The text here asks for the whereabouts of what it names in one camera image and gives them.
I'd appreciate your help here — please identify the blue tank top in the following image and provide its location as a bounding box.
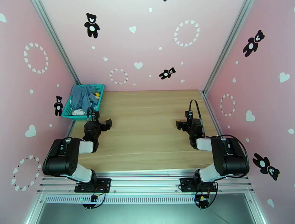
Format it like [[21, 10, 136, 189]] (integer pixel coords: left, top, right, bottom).
[[70, 84, 97, 113]]

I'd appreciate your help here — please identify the black teddy bear wall sticker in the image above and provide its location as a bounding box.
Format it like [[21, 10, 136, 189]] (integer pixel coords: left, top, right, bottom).
[[84, 13, 100, 39]]

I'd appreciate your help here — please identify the white yellow blue printed garment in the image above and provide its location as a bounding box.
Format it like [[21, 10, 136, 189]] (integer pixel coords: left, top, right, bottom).
[[72, 91, 102, 116]]

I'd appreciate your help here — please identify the black yellow controller box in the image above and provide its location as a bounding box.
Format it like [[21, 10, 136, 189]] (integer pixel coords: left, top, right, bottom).
[[196, 194, 210, 207]]

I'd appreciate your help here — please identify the perforated metal strip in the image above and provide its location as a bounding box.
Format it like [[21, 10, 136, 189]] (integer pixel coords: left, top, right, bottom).
[[44, 194, 250, 204]]

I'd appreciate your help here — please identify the aluminium frame corner post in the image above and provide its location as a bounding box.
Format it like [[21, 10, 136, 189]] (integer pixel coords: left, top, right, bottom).
[[31, 0, 81, 85], [202, 0, 255, 95]]

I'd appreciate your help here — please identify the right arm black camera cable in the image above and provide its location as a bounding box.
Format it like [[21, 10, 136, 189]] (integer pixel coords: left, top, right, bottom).
[[189, 99, 250, 179]]

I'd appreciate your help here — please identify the aluminium mounting rail beam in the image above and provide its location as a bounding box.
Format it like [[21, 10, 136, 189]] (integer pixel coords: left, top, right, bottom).
[[37, 175, 255, 195]]

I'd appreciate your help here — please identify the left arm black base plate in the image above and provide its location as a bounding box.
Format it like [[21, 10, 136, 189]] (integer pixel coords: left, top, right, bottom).
[[74, 178, 112, 193]]

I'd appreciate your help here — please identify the teal plastic laundry basket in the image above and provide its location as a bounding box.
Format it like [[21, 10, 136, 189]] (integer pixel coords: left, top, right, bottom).
[[62, 84, 105, 121]]

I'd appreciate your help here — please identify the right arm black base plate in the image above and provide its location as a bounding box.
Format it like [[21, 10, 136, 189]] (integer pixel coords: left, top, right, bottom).
[[179, 178, 218, 193]]

